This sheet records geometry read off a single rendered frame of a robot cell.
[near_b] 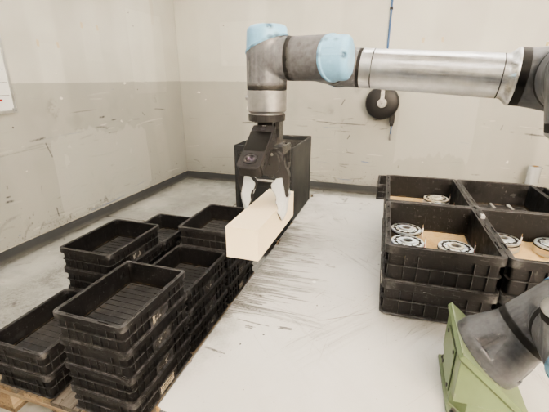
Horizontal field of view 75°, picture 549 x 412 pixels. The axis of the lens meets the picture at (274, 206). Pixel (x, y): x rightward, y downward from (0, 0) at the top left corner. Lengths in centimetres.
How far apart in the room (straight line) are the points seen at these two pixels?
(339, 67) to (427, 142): 393
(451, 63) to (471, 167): 394
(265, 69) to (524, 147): 420
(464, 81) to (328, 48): 25
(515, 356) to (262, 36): 74
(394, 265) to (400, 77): 53
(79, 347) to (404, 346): 108
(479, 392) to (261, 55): 76
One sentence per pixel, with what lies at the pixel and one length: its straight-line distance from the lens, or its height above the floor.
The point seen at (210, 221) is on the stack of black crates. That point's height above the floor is 49.
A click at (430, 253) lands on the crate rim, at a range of 105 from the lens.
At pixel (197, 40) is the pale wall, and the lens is 513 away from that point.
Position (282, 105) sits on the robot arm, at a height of 131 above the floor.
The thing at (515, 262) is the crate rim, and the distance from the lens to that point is 109.
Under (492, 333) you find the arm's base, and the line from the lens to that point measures 86.
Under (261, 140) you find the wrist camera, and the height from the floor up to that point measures 125.
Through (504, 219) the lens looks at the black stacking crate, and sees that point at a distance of 147.
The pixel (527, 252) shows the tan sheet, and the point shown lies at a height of 83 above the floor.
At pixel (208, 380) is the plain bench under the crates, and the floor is 70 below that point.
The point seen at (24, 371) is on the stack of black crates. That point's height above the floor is 26.
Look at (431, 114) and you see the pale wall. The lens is 450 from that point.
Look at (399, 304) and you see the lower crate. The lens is 114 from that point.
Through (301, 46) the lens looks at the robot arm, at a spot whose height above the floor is 141.
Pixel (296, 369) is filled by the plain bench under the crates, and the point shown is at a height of 70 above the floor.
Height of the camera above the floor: 136
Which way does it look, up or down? 19 degrees down
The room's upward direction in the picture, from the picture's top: straight up
